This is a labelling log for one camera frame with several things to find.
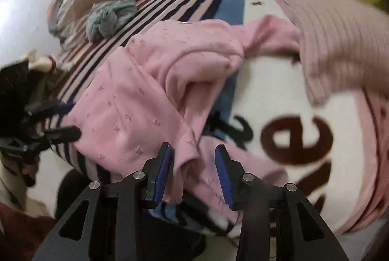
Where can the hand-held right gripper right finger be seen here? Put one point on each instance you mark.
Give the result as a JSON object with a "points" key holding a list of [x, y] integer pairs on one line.
{"points": [[223, 176]]}

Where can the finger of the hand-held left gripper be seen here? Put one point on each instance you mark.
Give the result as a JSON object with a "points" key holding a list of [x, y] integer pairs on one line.
{"points": [[45, 110], [65, 134]]}

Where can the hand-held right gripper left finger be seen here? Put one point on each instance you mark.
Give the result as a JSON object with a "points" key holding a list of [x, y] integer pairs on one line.
{"points": [[162, 176]]}

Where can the pink patterned garment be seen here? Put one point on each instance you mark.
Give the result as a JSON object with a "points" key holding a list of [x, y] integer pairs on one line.
{"points": [[136, 90]]}

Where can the cream garment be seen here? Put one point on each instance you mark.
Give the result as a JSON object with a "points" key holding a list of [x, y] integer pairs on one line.
{"points": [[39, 65]]}

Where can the striped fleece blanket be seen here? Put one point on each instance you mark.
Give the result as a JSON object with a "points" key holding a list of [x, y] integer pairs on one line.
{"points": [[273, 90]]}

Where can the reddish brown cloth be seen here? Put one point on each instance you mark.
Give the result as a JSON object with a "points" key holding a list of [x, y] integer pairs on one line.
{"points": [[21, 233]]}

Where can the grey-blue garment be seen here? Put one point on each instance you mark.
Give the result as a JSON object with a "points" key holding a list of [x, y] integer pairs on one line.
{"points": [[106, 17]]}

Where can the dusty pink pillow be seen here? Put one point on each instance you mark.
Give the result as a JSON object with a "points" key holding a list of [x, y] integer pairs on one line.
{"points": [[334, 36]]}

